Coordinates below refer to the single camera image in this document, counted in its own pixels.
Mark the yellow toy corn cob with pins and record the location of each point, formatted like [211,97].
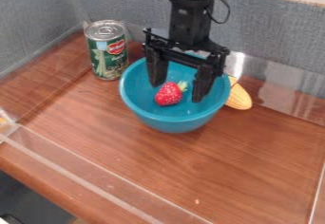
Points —
[239,99]

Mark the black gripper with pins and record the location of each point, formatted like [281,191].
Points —
[206,57]

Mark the green vegetable can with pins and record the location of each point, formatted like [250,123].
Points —
[107,49]

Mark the red toy strawberry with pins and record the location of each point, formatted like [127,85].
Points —
[170,93]

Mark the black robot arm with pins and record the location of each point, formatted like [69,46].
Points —
[190,21]

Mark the blue plastic bowl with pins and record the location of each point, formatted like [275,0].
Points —
[178,118]

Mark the clear acrylic barrier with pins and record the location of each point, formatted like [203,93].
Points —
[119,167]

